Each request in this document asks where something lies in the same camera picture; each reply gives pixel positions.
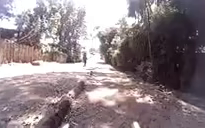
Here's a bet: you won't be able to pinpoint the dark roofed building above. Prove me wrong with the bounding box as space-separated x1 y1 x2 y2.
0 25 21 42

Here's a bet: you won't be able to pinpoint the dark log on ground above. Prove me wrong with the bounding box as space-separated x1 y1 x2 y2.
34 79 88 128

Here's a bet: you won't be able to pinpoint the brown dirt road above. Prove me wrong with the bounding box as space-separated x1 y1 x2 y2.
0 54 205 128

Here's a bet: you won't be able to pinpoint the dense dark hedge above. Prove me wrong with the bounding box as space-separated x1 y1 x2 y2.
97 0 205 98

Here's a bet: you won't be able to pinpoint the tall leafy trees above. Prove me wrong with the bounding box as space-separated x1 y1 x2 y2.
14 0 88 64

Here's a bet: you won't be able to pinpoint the wooden plank fence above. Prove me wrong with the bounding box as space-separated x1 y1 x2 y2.
0 37 68 65

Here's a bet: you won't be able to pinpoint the person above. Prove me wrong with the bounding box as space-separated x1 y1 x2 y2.
81 51 88 67

